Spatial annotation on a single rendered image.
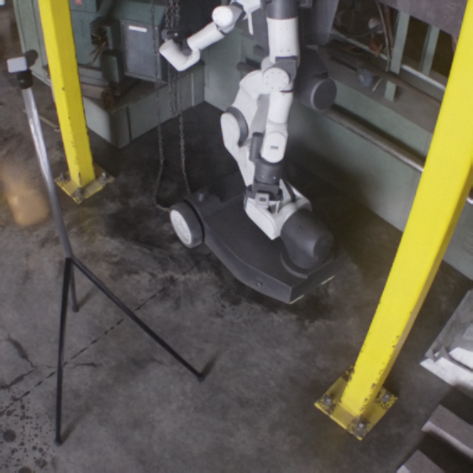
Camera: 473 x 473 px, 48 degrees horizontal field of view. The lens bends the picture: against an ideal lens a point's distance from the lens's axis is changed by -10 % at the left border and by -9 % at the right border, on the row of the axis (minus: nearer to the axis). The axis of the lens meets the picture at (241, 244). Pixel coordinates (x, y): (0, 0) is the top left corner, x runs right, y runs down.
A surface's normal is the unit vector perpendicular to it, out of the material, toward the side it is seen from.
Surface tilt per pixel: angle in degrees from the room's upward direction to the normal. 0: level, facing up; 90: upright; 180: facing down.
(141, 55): 90
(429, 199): 90
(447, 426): 0
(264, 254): 0
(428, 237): 90
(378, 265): 0
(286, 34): 82
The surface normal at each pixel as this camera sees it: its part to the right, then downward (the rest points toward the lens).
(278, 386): 0.03, -0.65
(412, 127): -0.69, 0.53
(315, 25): 0.00, 0.65
